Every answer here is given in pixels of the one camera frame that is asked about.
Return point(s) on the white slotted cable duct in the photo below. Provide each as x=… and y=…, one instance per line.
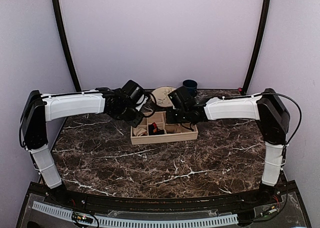
x=104, y=221

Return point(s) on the beige striped sock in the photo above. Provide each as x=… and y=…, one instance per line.
x=140, y=130

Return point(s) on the patterned ceramic plate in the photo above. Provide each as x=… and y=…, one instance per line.
x=160, y=96

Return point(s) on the left black corner post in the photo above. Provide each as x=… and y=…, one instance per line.
x=65, y=45

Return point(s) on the black corner post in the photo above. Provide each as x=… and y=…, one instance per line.
x=256, y=47
x=65, y=45

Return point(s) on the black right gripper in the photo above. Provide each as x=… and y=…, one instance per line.
x=170, y=118

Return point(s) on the black argyle sock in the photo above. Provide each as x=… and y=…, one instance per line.
x=154, y=130

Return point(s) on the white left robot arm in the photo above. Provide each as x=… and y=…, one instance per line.
x=41, y=109

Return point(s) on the dark blue mug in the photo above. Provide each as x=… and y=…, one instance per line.
x=191, y=86

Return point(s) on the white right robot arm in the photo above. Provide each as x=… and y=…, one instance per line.
x=266, y=109

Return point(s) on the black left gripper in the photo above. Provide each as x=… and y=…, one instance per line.
x=135, y=122

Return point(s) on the tan plain sock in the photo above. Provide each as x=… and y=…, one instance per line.
x=175, y=129

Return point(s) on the right black corner post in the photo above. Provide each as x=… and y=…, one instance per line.
x=256, y=47

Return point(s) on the wooden compartment tray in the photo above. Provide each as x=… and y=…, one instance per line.
x=160, y=119

